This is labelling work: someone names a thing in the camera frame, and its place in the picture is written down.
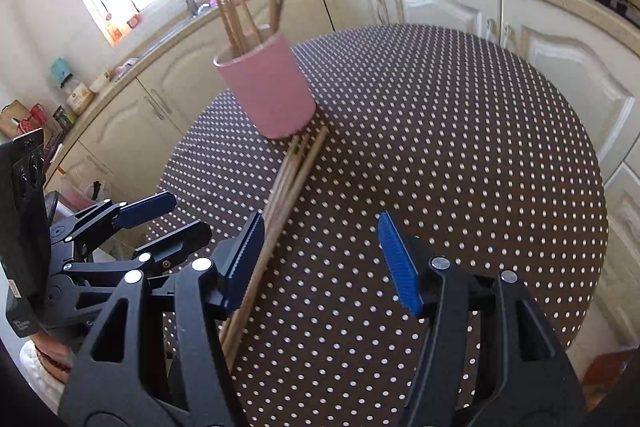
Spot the brown paper bag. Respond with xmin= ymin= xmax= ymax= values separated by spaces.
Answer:
xmin=0 ymin=99 xmax=31 ymax=140

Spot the teal carton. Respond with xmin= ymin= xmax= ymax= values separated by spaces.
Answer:
xmin=50 ymin=58 xmax=72 ymax=88

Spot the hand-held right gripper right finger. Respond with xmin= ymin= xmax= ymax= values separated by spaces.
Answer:
xmin=377 ymin=212 xmax=588 ymax=427

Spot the brown polka-dot tablecloth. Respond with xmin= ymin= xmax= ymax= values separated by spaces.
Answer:
xmin=147 ymin=24 xmax=610 ymax=427

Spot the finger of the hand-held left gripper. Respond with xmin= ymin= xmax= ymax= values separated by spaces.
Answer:
xmin=47 ymin=191 xmax=177 ymax=258
xmin=59 ymin=221 xmax=213 ymax=276

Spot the labelled glass jar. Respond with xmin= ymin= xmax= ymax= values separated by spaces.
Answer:
xmin=65 ymin=79 xmax=96 ymax=115

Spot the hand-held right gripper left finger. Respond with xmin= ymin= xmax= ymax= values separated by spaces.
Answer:
xmin=57 ymin=211 xmax=266 ymax=427

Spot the pink cup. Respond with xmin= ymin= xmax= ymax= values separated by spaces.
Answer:
xmin=214 ymin=24 xmax=317 ymax=140

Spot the bundle of wooden sticks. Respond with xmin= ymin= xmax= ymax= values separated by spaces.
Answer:
xmin=226 ymin=126 xmax=332 ymax=370

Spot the white plastic bag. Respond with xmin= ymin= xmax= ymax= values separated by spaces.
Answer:
xmin=60 ymin=182 xmax=101 ymax=208

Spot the small dark spice jar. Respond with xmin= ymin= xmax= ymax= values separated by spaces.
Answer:
xmin=52 ymin=106 xmax=76 ymax=130

